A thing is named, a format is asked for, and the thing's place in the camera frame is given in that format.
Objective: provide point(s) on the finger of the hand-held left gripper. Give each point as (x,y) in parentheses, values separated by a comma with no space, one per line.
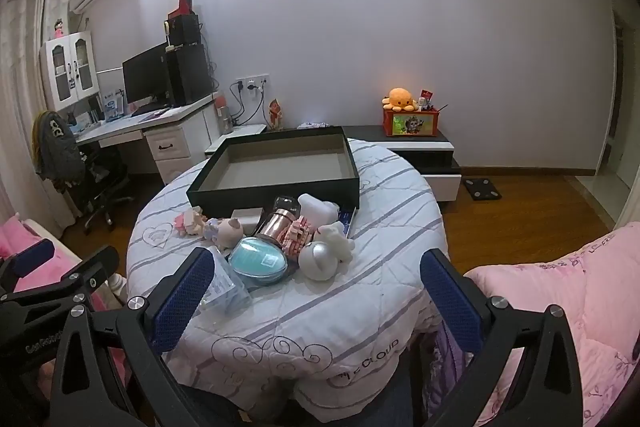
(32,255)
(97,266)

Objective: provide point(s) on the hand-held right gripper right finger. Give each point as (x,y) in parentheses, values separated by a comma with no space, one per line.
(452,302)

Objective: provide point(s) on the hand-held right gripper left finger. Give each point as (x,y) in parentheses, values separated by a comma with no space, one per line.
(182,294)

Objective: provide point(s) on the clear plastic box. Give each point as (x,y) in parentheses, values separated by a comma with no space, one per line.
(227,289)

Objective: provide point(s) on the small pink doll figurine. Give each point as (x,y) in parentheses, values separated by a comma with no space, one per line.
(189,222)

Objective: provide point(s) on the beige pig doll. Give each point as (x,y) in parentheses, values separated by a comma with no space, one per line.
(227,232)

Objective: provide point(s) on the teal egg-shaped case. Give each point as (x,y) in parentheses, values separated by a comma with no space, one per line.
(260,263)

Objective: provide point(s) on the pink round toy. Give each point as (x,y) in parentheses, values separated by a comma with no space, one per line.
(296,237)

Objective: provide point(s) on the blue pen box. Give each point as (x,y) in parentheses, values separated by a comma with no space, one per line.
(346,223)

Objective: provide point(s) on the white cat figurine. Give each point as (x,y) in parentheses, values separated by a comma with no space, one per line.
(335,239)

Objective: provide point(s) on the white round night light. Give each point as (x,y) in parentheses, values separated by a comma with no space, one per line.
(316,263)

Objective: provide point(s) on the black cardboard tray box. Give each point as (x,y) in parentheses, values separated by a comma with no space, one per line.
(280,192)

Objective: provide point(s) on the pink bedsheet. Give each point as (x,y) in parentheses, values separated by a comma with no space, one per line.
(10,239)

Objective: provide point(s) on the black office chair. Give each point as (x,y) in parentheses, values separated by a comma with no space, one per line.
(102,182)

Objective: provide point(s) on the grey printed jacket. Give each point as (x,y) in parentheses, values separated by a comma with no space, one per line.
(57,147)

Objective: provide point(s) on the pink floral quilt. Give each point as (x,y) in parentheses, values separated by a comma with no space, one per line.
(565,287)

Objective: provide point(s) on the black bathroom scale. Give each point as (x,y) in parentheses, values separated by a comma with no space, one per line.
(481,191)

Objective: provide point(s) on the rose gold bottle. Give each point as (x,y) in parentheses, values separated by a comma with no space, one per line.
(275,224)

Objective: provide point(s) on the white desk with drawers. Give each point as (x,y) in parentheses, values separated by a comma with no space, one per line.
(170,147)

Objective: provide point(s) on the white power adapter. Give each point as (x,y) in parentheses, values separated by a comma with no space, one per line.
(317,209)

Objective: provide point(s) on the blue and white box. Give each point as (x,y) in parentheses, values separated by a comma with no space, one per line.
(112,106)

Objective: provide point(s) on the white curtain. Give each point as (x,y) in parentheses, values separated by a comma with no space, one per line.
(20,82)

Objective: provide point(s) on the red printed storage box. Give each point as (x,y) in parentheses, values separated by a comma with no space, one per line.
(410,123)

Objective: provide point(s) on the bottle with orange cap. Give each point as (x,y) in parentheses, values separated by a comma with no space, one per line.
(223,114)

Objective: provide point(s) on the white glass-door cabinet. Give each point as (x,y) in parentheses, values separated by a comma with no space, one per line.
(70,72)

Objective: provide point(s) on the black computer monitor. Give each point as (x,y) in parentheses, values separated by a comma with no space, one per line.
(145,74)

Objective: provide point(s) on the red paper figure decoration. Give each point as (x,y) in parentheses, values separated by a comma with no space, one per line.
(276,114)

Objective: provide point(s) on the orange octopus plush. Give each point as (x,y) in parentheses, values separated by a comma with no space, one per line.
(400,99)

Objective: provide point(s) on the black computer tower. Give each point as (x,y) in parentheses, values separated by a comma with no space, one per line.
(187,74)

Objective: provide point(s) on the small white patterned cloth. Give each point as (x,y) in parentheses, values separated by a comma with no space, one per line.
(312,125)

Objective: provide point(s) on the small doll in pink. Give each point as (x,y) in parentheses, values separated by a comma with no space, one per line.
(60,29)

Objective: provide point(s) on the black speaker box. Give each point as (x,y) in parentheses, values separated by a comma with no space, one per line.
(182,29)

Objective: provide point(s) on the red pennant box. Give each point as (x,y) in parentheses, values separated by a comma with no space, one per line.
(182,2)

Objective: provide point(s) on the white wall outlet strip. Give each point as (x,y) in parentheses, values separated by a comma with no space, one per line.
(252,82)

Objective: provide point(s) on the white door frame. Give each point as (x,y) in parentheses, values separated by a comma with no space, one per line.
(622,132)

